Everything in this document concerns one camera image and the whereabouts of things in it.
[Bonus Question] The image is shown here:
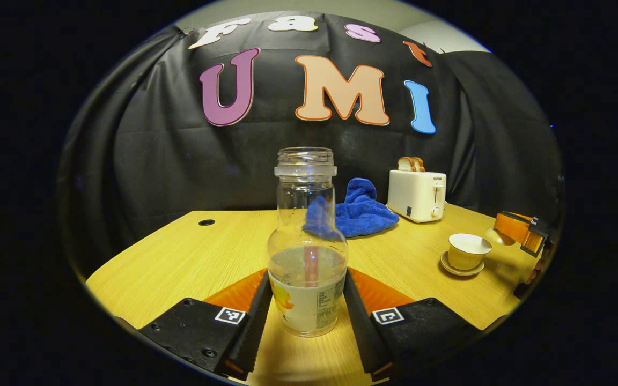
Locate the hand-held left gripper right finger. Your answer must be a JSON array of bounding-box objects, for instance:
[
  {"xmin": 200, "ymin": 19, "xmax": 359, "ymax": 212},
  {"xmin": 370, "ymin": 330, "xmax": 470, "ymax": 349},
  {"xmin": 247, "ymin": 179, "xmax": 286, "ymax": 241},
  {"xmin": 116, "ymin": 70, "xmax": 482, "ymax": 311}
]
[{"xmin": 343, "ymin": 267, "xmax": 481, "ymax": 382}]

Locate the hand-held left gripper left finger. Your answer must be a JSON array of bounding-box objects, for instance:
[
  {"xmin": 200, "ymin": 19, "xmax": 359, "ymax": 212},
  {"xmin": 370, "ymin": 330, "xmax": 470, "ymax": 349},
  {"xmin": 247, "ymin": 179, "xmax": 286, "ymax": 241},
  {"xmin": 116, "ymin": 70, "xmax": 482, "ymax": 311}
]
[{"xmin": 140, "ymin": 268, "xmax": 273, "ymax": 381}]

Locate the cream teacup lid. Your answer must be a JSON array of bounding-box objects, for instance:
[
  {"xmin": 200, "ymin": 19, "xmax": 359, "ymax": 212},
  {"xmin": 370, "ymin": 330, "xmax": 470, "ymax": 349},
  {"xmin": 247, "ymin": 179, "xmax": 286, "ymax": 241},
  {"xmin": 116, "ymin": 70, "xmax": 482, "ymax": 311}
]
[{"xmin": 484, "ymin": 225, "xmax": 516, "ymax": 247}]

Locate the cream teacup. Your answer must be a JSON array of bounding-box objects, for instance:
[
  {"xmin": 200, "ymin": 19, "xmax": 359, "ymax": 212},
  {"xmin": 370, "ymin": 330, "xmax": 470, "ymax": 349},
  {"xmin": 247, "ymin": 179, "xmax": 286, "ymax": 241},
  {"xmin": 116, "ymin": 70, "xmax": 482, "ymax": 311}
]
[{"xmin": 448, "ymin": 233, "xmax": 493, "ymax": 271}]

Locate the clear water bottle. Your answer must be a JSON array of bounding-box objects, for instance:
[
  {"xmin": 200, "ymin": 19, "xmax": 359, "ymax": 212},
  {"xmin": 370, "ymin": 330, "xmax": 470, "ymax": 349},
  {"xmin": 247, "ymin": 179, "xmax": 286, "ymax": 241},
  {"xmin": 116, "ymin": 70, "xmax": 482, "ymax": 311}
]
[{"xmin": 267, "ymin": 147, "xmax": 349, "ymax": 338}]

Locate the cream saucer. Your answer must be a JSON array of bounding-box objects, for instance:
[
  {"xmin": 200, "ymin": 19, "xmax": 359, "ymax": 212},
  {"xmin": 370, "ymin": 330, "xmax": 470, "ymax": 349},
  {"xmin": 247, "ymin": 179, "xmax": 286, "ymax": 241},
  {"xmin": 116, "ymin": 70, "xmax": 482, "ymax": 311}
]
[{"xmin": 440, "ymin": 251, "xmax": 485, "ymax": 277}]

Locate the white toaster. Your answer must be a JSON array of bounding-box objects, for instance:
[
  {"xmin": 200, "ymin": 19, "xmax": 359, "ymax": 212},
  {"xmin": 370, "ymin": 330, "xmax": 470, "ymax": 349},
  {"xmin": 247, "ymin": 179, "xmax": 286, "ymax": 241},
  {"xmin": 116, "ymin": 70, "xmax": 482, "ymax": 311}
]
[{"xmin": 387, "ymin": 169, "xmax": 447, "ymax": 224}]

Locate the blue towel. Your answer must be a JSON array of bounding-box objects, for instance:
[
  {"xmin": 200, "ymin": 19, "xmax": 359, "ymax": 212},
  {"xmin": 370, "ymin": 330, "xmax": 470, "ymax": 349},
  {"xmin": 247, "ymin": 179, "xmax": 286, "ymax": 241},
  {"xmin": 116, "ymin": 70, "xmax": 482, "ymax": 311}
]
[{"xmin": 303, "ymin": 178, "xmax": 400, "ymax": 238}]

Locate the black backdrop cloth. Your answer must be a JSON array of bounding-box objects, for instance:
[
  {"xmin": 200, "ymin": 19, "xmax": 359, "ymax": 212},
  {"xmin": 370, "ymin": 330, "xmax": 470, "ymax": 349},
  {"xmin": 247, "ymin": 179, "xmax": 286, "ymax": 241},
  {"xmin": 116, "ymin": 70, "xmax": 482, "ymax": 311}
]
[{"xmin": 60, "ymin": 12, "xmax": 563, "ymax": 269}]

